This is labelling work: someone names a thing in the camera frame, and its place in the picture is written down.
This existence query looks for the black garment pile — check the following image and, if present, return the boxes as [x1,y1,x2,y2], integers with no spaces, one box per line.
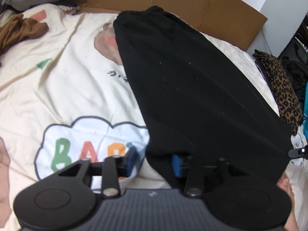
[280,56,308,101]

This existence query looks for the teal printed cloth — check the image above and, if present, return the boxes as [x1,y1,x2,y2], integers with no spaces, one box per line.
[302,82,308,135]

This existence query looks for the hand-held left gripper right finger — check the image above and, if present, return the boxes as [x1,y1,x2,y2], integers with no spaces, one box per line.
[171,154,243,197]

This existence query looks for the brown garment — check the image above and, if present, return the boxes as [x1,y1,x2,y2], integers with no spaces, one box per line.
[0,13,50,66]

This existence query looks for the cream bear printed blanket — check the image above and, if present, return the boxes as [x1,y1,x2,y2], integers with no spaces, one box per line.
[0,3,308,231]

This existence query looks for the black pants with patterned stripes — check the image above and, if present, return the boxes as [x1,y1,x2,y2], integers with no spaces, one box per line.
[113,5,293,193]

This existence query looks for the person's right foot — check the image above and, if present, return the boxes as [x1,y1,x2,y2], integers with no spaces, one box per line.
[276,174,300,231]

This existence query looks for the white multicoloured patterned cloth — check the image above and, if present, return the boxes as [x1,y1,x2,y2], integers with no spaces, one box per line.
[61,5,81,15]

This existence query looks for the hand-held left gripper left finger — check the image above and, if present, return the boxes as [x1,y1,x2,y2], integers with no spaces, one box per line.
[58,147,139,197]

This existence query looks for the leopard print garment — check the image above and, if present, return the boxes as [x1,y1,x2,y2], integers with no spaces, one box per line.
[253,50,304,135]

